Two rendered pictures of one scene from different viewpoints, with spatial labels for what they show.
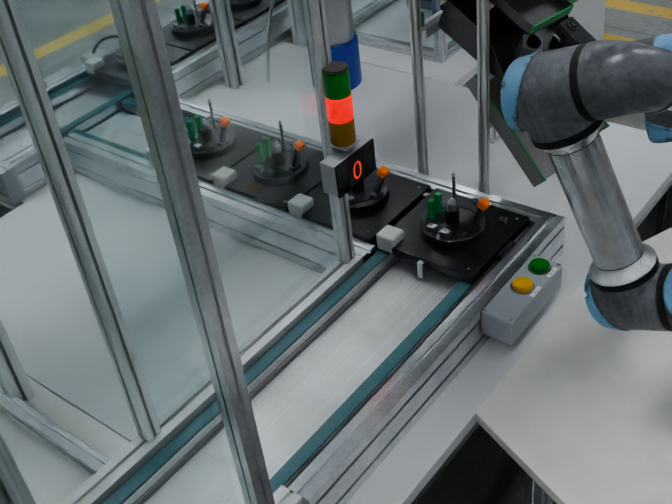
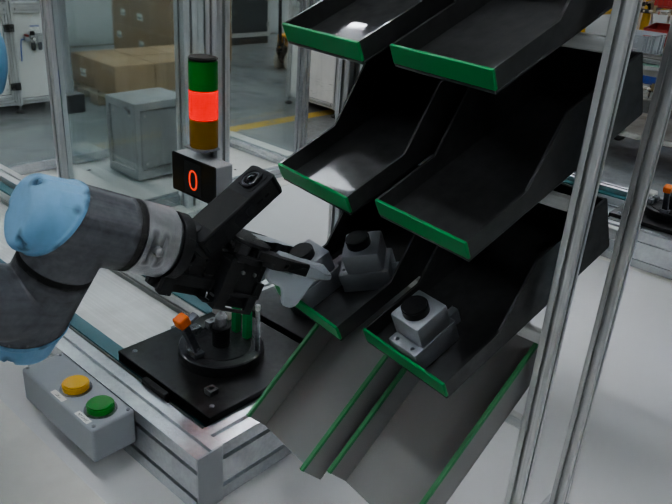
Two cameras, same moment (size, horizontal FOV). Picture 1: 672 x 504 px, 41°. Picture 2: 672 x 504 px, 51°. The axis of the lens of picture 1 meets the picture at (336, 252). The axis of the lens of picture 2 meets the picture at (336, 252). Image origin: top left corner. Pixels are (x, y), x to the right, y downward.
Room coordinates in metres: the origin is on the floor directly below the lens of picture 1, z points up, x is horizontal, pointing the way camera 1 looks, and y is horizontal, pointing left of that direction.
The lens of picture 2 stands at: (1.70, -1.25, 1.63)
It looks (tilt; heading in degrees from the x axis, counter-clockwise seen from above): 25 degrees down; 88
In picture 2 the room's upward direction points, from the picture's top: 4 degrees clockwise
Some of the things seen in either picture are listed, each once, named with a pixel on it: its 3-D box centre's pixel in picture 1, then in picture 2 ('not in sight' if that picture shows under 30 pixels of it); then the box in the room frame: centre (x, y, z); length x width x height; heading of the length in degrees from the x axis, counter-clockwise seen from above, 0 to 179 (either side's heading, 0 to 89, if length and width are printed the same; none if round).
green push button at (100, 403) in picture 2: (539, 267); (100, 408); (1.40, -0.41, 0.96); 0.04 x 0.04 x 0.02
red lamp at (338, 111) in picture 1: (339, 106); (203, 104); (1.50, -0.04, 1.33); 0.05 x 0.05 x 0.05
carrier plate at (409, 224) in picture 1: (453, 232); (221, 358); (1.56, -0.26, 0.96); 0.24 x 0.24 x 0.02; 47
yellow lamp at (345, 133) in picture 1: (342, 129); (203, 132); (1.50, -0.04, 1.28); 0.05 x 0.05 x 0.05
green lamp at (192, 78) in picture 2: (336, 82); (203, 74); (1.50, -0.04, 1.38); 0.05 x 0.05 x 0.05
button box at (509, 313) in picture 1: (522, 298); (77, 403); (1.35, -0.36, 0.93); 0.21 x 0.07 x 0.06; 137
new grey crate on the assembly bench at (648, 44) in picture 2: not in sight; (638, 43); (4.28, 4.74, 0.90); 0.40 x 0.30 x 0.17; 47
